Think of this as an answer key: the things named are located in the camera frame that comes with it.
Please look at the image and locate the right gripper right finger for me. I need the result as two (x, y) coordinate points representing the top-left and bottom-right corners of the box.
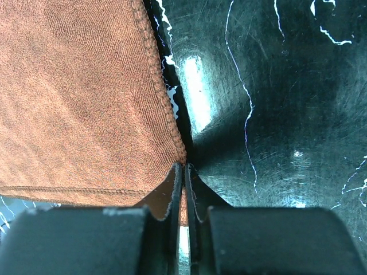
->
(185, 164), (366, 274)

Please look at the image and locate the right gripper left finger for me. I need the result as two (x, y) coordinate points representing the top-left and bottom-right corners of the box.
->
(1, 163), (182, 274)

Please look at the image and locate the brown towel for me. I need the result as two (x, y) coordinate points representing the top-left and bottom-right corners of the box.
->
(0, 0), (189, 227)

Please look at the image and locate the black marble pattern mat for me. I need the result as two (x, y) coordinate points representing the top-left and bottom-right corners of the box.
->
(0, 0), (367, 241)

